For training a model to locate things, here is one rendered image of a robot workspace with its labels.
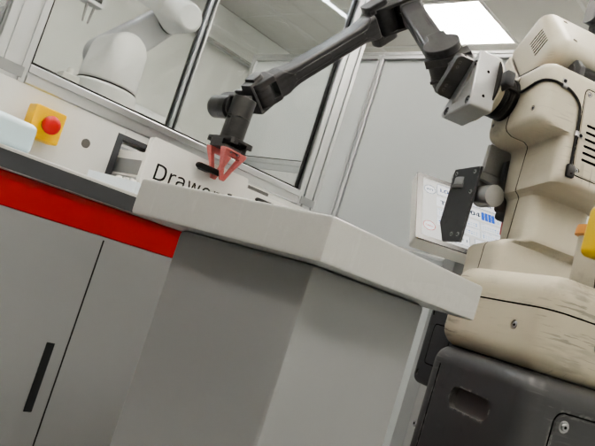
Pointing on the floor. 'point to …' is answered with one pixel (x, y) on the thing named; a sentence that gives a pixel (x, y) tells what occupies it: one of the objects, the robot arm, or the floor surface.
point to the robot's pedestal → (276, 326)
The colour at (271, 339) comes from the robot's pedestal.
